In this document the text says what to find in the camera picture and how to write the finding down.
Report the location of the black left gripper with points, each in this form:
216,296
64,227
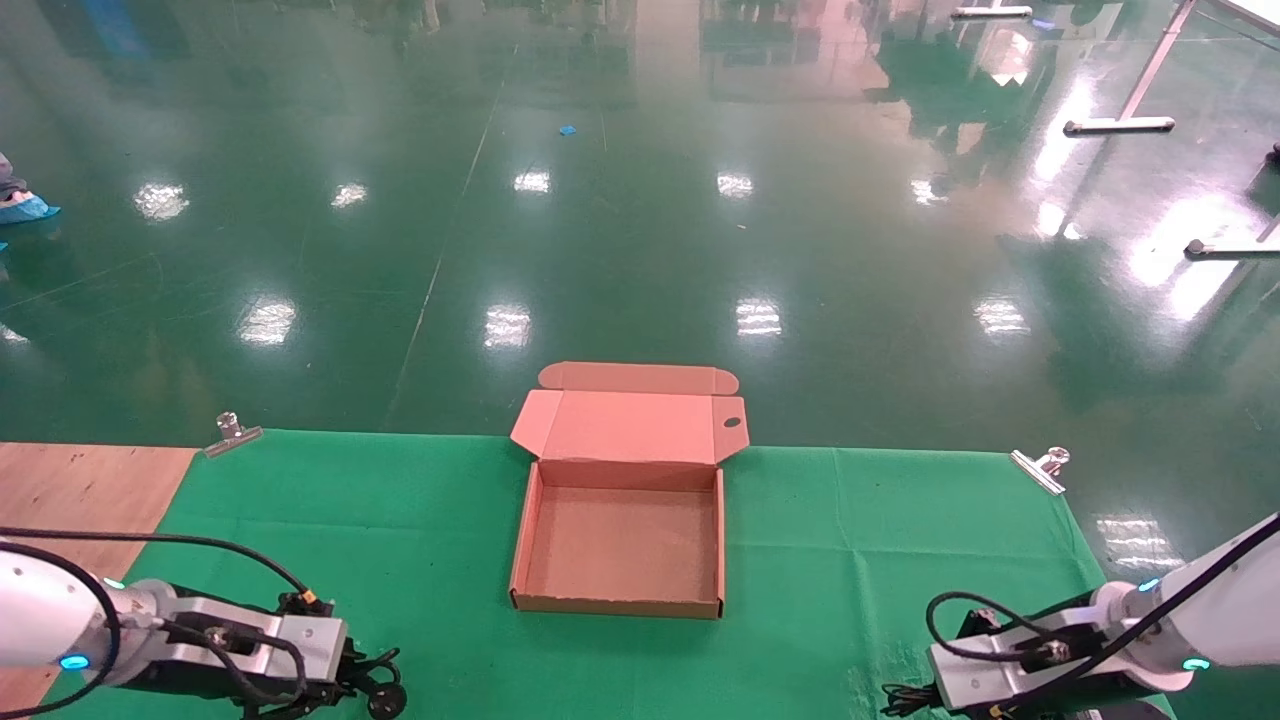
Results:
200,682

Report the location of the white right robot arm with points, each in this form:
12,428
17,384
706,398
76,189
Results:
1230,610

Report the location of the open brown cardboard box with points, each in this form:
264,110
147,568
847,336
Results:
620,550

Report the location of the white table foot bar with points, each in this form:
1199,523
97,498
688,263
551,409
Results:
990,12

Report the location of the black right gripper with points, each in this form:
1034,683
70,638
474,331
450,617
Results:
1060,695

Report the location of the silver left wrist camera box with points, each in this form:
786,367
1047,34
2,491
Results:
300,640

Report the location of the white adjustable table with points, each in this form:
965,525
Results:
1120,125

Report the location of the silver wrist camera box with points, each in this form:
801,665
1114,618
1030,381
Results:
985,675
300,640

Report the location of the silver binder clip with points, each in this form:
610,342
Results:
232,435
1040,470

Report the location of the green tablecloth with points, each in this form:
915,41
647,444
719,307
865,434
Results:
850,560

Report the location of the blue shoe cover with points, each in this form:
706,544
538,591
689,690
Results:
28,210

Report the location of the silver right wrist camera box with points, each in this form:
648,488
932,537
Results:
985,675

